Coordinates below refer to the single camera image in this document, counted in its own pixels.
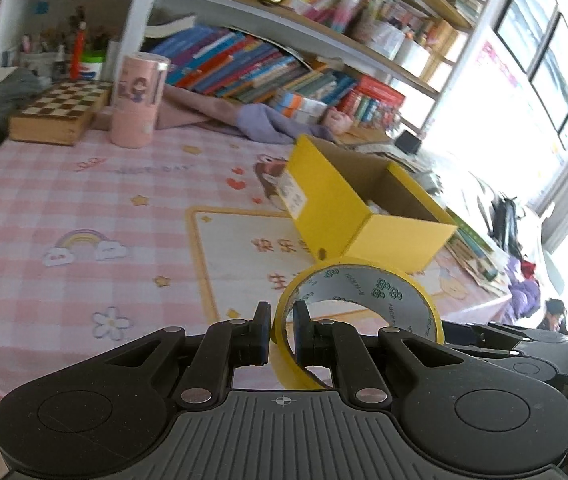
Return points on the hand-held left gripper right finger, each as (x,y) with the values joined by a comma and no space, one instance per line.
(301,335)

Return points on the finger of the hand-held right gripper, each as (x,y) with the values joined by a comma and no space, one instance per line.
(478,340)

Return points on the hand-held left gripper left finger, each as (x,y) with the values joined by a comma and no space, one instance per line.
(262,335)

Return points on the yellow tape roll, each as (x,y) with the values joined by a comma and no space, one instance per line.
(363,285)

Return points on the yellow cardboard box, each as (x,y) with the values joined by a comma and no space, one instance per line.
(324,200)

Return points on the pink cylindrical container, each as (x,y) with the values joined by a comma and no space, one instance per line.
(136,110)

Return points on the purple clothes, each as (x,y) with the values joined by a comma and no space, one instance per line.
(523,295)

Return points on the pile of papers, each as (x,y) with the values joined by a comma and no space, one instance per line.
(478,265)

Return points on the red cloth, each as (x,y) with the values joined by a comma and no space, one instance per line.
(527,267)

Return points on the green white workbook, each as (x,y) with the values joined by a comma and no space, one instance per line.
(471,232)

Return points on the black backpack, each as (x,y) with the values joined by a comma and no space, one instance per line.
(506,225)

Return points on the brown cardboard sheet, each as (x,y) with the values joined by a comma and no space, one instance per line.
(363,136)

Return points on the black phone stand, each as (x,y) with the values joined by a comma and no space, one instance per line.
(407,142)

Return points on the purple cloth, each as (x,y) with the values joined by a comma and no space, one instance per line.
(274,125)

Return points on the pink pig plush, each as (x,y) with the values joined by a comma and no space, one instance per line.
(336,122)

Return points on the colourful paper ornaments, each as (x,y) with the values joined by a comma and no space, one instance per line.
(391,120)

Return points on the set of small upright books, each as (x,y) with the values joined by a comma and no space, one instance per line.
(363,110)

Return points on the pink cloth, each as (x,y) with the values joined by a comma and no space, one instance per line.
(189,110)

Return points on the thick red dictionary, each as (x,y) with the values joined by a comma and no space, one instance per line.
(378,91)

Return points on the row of colourful books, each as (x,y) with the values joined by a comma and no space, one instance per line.
(244,65)

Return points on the black framed window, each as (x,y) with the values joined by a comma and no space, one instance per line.
(543,60)

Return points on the white storage box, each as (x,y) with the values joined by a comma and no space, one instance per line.
(411,52)

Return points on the woven bamboo mat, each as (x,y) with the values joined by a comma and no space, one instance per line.
(438,40)

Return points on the wooden chessboard box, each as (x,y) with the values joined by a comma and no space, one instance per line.
(59,110)

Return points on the clear pen holder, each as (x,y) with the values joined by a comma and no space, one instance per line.
(378,37)

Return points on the white jar with blue label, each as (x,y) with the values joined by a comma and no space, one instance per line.
(91,67)

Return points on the white shelf unit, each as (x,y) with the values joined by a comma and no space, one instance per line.
(134,25)

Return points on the red marker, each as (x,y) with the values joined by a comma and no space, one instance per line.
(79,50)

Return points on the dark grey cloth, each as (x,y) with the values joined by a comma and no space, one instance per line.
(4,100)

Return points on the cup of pens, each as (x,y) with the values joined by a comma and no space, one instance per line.
(44,55)

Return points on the alphabet wall poster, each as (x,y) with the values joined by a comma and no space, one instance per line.
(498,65)

